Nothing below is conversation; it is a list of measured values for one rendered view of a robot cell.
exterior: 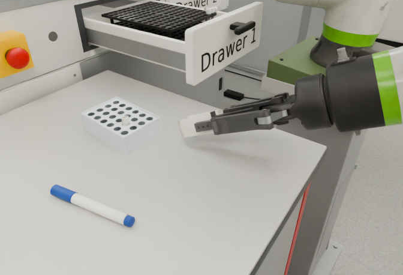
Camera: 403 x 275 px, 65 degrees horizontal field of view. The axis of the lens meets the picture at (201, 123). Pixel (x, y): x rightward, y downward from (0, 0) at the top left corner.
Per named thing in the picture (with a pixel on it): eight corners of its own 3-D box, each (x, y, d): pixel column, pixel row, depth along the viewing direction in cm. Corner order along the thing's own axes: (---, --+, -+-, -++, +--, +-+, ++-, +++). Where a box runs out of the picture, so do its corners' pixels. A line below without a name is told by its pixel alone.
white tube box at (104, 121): (161, 134, 59) (160, 116, 57) (126, 156, 53) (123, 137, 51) (119, 112, 65) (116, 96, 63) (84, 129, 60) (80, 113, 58)
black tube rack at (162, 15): (216, 38, 82) (216, 12, 78) (172, 59, 70) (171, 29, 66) (152, 24, 93) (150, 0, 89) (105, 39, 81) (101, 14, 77)
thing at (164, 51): (250, 41, 81) (252, 16, 78) (190, 74, 63) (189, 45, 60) (138, 17, 100) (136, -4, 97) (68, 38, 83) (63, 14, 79)
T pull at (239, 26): (255, 27, 69) (256, 20, 68) (238, 36, 64) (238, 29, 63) (241, 24, 70) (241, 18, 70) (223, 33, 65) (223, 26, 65)
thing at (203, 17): (216, 15, 79) (216, 12, 78) (171, 32, 67) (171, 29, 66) (210, 14, 80) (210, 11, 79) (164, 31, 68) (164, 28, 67)
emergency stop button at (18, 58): (33, 65, 62) (27, 45, 60) (14, 72, 59) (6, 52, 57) (25, 62, 63) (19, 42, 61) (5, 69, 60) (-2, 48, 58)
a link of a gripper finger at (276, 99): (289, 120, 45) (288, 123, 44) (217, 134, 50) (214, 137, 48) (283, 95, 45) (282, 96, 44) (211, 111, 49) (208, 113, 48)
